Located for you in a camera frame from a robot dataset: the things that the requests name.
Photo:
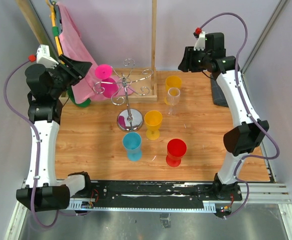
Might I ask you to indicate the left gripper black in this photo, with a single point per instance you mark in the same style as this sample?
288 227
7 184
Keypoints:
76 70

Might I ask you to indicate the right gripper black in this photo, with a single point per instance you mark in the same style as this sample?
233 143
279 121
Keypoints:
187 64

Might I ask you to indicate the yellow wine glass back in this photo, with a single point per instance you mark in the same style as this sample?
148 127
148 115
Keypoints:
172 85

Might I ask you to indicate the yellow wine glass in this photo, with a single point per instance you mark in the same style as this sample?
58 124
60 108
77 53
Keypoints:
153 120
172 85

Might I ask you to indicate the clear wine glass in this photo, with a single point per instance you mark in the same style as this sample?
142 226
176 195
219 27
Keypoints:
172 100

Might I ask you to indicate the pink plastic wine glass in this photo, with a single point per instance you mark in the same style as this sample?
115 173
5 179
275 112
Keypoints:
106 85

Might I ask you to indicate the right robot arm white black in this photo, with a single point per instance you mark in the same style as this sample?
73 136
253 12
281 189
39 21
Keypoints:
248 129

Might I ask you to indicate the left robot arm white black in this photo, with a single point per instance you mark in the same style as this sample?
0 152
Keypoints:
47 82

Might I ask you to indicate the yellow wine glass centre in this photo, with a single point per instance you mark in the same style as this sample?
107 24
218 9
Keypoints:
153 120

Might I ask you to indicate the chrome wine glass rack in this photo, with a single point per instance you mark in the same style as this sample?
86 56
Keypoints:
130 119

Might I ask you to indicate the red plastic wine glass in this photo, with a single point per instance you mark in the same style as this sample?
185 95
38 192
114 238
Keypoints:
176 149

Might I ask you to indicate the blue plastic wine glass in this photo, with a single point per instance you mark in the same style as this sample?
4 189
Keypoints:
132 143

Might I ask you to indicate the pink shirt on hanger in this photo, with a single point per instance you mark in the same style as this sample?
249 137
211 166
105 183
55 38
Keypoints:
74 48

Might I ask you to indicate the wooden clothes stand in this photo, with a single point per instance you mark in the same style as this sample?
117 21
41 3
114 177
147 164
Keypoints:
110 29

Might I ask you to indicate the dark grey folded cloth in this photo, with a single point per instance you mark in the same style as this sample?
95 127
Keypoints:
218 96

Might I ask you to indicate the grey blue clothes hanger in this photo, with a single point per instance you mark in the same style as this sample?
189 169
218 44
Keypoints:
51 3

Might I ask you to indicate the yellow clothes hanger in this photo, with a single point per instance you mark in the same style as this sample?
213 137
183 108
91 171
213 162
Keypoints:
55 29

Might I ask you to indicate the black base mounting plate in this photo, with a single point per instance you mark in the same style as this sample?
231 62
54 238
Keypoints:
153 195

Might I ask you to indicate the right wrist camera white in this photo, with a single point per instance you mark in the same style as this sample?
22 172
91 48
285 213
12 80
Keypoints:
200 36

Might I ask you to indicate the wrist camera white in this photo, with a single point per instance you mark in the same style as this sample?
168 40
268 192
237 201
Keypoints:
200 36
44 58

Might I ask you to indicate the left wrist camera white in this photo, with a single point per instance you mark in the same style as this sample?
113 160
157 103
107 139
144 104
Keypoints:
44 58

